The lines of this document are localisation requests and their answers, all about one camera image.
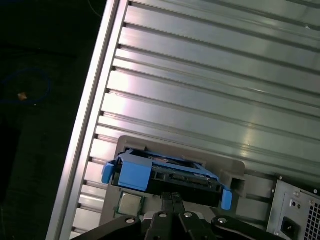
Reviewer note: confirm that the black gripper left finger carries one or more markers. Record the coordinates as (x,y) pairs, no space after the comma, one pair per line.
(167,202)

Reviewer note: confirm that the grey power supply unit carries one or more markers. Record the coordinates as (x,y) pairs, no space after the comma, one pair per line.
(302,212)

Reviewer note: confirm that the hard disk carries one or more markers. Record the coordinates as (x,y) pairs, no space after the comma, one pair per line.
(135,175)

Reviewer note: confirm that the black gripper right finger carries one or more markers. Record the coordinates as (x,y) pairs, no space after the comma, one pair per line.
(178,202)

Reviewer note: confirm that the black PC case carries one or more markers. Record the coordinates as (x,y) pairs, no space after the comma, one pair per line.
(277,200)

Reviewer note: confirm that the silver CPU chip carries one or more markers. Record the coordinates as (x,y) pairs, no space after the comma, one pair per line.
(130,202)

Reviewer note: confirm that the grey parts rack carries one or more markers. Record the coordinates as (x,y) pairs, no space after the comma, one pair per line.
(175,147)

